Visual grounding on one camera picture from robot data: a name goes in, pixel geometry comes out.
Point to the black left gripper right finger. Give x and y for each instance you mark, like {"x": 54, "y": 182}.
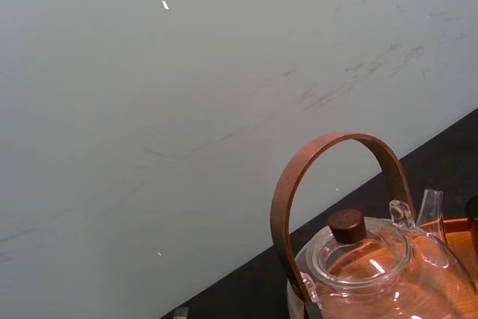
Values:
{"x": 313, "y": 312}

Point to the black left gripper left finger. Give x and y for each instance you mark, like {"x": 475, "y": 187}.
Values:
{"x": 181, "y": 313}

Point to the round orange wooden tray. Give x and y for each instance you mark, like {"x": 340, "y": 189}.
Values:
{"x": 460, "y": 244}

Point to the glass lid with dark knob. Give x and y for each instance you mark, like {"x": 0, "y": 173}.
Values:
{"x": 347, "y": 227}

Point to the dark brown cup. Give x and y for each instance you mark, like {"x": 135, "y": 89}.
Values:
{"x": 473, "y": 222}

